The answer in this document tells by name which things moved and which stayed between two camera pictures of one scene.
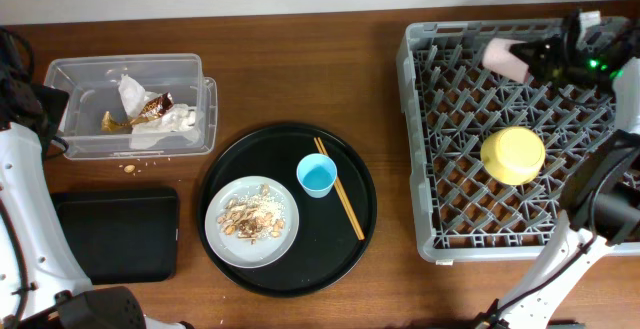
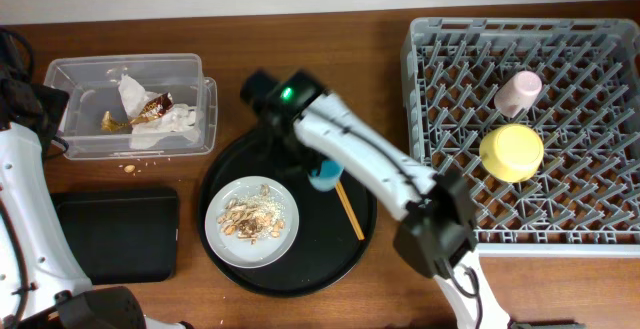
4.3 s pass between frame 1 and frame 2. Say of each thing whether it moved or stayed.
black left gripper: stayed
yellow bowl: stayed
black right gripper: moved
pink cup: moved
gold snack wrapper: stayed
